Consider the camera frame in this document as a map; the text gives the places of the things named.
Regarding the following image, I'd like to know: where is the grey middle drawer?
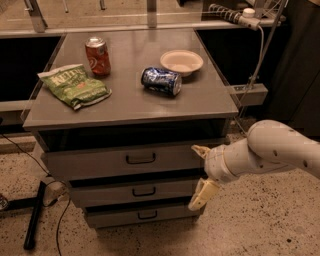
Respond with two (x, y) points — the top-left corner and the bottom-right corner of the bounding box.
(70, 177), (198, 208)

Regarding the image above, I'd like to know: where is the green chip bag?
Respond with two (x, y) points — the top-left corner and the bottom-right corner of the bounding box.
(38, 64), (112, 110)

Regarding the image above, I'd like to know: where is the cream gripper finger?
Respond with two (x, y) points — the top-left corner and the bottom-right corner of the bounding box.
(188, 178), (219, 211)
(191, 145), (211, 159)

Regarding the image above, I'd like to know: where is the black floor stand bar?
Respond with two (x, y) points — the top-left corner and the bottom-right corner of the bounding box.
(0, 181), (46, 251)

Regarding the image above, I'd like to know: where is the white paper bowl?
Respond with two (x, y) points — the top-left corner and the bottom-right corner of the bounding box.
(160, 50), (203, 77)

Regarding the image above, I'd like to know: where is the orange soda can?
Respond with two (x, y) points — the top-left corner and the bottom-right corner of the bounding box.
(85, 36), (111, 76)

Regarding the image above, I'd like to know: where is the metal railing post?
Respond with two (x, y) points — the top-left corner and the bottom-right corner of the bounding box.
(24, 0), (48, 33)

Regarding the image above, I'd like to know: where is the white cable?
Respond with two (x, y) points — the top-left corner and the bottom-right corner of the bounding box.
(233, 24), (266, 138)

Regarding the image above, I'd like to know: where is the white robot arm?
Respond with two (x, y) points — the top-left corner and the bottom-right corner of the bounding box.
(188, 120), (320, 211)

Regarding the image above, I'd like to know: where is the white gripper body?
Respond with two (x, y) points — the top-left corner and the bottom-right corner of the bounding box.
(204, 145), (238, 184)

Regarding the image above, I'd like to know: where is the grey bottom drawer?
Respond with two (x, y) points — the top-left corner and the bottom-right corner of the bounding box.
(85, 197), (203, 229)

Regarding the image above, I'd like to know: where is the black top drawer handle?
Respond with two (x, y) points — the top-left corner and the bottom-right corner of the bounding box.
(125, 153), (156, 165)

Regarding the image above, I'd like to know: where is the white power strip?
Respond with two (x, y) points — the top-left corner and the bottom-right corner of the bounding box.
(208, 3), (262, 31)

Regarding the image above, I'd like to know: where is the grey drawer cabinet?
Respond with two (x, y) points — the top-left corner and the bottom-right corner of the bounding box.
(20, 28), (240, 231)

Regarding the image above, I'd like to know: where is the blue crushed soda can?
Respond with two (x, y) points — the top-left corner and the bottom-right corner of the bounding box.
(141, 67), (182, 96)

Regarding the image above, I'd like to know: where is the black floor cable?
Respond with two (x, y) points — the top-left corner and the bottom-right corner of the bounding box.
(0, 132), (72, 256)

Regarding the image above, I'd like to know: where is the grey top drawer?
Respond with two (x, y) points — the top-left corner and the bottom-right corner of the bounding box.
(40, 138), (231, 182)

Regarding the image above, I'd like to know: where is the grey drawer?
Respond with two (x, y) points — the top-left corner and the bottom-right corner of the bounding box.
(85, 197), (203, 229)
(40, 138), (231, 182)
(70, 177), (198, 208)

